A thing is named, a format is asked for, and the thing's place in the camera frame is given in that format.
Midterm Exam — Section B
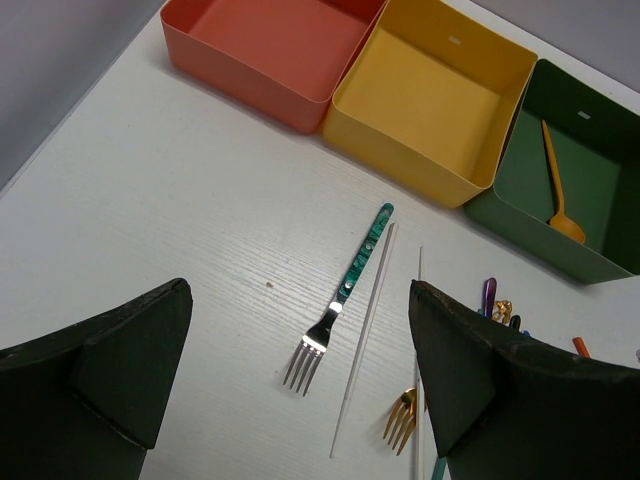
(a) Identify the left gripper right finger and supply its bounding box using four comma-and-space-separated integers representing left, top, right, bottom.
409, 281, 639, 479

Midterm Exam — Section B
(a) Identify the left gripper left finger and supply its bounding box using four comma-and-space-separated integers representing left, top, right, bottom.
1, 278, 193, 479

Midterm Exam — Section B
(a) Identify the teal chopstick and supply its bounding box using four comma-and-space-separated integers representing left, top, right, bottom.
431, 457, 447, 480

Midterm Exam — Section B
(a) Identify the purple fork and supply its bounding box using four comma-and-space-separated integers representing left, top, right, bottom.
482, 277, 497, 318

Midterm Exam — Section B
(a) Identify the orange spoon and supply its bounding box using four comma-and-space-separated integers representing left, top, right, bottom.
541, 119, 586, 244

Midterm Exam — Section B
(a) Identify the thin white chopstick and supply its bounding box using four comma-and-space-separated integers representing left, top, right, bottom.
329, 223, 398, 459

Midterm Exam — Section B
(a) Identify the black spoon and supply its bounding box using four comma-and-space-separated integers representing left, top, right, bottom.
509, 315, 521, 331

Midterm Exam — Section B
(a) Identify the orange chopstick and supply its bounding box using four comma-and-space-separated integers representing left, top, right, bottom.
572, 337, 591, 358

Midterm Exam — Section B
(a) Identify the gold fork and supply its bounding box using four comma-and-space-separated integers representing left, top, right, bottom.
382, 298, 514, 457

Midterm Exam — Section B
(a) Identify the dark green paper box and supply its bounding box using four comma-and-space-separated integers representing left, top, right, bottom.
464, 59, 639, 285

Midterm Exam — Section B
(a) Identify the yellow paper box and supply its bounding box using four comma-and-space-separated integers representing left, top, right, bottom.
322, 1, 538, 208

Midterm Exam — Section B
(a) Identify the red paper box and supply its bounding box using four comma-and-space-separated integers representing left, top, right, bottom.
160, 0, 385, 134

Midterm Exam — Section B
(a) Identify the green handled silver fork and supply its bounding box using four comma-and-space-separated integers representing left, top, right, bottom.
283, 203, 395, 396

